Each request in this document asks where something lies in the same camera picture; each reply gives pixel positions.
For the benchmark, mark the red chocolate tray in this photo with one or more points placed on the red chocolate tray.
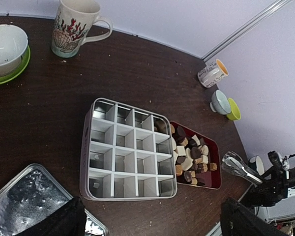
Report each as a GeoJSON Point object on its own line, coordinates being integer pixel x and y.
{"type": "Point", "coordinates": [197, 158]}

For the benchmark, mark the right aluminium frame post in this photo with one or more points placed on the right aluminium frame post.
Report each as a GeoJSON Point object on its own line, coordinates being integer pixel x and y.
{"type": "Point", "coordinates": [249, 25]}

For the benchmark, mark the dark bowl white inside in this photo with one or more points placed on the dark bowl white inside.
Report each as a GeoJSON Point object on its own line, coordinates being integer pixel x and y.
{"type": "Point", "coordinates": [256, 164]}

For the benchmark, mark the white bowl green rim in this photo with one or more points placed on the white bowl green rim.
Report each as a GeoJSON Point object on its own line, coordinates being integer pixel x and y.
{"type": "Point", "coordinates": [13, 44]}

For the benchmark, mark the beige floral mug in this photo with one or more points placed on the beige floral mug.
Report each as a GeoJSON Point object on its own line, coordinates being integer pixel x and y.
{"type": "Point", "coordinates": [73, 21]}

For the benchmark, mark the light blue bowl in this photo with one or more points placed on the light blue bowl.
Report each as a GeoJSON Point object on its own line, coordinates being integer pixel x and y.
{"type": "Point", "coordinates": [219, 103]}

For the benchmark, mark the white divided tin box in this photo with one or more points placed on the white divided tin box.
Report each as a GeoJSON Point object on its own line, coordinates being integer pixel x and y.
{"type": "Point", "coordinates": [127, 154]}

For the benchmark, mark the white mug yellow inside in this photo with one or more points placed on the white mug yellow inside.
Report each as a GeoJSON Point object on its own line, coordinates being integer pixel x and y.
{"type": "Point", "coordinates": [212, 73]}

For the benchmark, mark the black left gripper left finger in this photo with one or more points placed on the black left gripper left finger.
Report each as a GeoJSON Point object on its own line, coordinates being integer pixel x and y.
{"type": "Point", "coordinates": [68, 220]}

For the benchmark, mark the metal serving tongs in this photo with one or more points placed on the metal serving tongs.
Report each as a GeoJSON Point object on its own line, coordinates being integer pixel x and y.
{"type": "Point", "coordinates": [233, 164]}

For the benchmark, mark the lime green bowl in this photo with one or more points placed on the lime green bowl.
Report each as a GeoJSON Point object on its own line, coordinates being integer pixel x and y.
{"type": "Point", "coordinates": [235, 111]}

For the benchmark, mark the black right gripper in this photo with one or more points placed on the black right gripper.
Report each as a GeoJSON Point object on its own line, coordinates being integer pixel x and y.
{"type": "Point", "coordinates": [275, 183]}

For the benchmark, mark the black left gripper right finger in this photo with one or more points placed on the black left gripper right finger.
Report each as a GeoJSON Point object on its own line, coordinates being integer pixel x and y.
{"type": "Point", "coordinates": [237, 220]}

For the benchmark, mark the bunny print tin lid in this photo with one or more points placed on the bunny print tin lid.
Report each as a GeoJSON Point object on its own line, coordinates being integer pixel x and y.
{"type": "Point", "coordinates": [33, 195]}

